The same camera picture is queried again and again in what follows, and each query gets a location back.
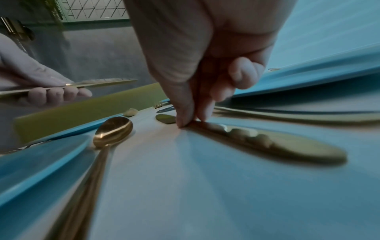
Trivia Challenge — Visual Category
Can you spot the green leafy plant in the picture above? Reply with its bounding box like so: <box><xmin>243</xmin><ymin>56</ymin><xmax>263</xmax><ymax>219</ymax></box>
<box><xmin>22</xmin><ymin>0</ymin><xmax>65</xmax><ymax>26</ymax></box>

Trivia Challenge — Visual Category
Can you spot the wire mesh panel green frame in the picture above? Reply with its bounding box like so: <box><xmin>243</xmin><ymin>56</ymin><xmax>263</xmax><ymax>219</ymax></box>
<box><xmin>60</xmin><ymin>0</ymin><xmax>131</xmax><ymax>24</ymax></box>

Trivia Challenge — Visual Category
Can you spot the green upholstered bench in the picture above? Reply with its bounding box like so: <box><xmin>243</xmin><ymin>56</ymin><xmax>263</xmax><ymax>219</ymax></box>
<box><xmin>13</xmin><ymin>81</ymin><xmax>170</xmax><ymax>144</ymax></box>

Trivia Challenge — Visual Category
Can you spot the person's right hand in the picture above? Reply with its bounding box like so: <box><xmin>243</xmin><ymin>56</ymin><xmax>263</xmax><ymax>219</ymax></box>
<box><xmin>123</xmin><ymin>0</ymin><xmax>299</xmax><ymax>129</ymax></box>

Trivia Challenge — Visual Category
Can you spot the blue plate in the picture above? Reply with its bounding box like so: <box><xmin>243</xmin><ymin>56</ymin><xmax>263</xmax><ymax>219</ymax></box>
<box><xmin>0</xmin><ymin>134</ymin><xmax>99</xmax><ymax>208</ymax></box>
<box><xmin>17</xmin><ymin>115</ymin><xmax>125</xmax><ymax>145</ymax></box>
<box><xmin>231</xmin><ymin>47</ymin><xmax>380</xmax><ymax>99</ymax></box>

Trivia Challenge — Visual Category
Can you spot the pale window blind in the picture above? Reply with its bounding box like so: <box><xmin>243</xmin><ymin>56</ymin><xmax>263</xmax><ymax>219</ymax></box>
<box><xmin>267</xmin><ymin>0</ymin><xmax>380</xmax><ymax>68</ymax></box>

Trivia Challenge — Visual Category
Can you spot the person's left hand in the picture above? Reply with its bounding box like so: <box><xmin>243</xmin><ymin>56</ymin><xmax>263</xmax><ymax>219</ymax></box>
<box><xmin>0</xmin><ymin>32</ymin><xmax>93</xmax><ymax>108</ymax></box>

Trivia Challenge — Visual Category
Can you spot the white table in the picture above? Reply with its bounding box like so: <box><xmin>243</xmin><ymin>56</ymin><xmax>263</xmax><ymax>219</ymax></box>
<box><xmin>0</xmin><ymin>70</ymin><xmax>380</xmax><ymax>240</ymax></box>

